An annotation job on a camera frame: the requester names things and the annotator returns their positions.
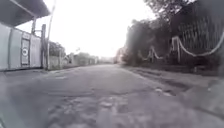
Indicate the tree behind wall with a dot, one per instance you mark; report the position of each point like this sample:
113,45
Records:
56,48

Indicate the grey asphalt road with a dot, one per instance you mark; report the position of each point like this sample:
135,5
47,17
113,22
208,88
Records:
100,86

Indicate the fence with pale scalloped rail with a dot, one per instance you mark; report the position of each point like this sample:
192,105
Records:
196,40

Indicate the dark trees and bushes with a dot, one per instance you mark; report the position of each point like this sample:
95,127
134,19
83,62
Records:
143,40

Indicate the dark roof canopy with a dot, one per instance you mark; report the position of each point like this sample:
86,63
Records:
20,10

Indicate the low distant buildings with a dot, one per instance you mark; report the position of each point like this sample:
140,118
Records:
80,60

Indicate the dirt roadside verge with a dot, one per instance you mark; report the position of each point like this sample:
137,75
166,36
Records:
180,77

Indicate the pole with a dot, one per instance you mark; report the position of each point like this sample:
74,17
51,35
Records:
49,36

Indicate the grey metal gate wall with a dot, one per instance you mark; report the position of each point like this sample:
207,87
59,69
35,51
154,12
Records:
15,50

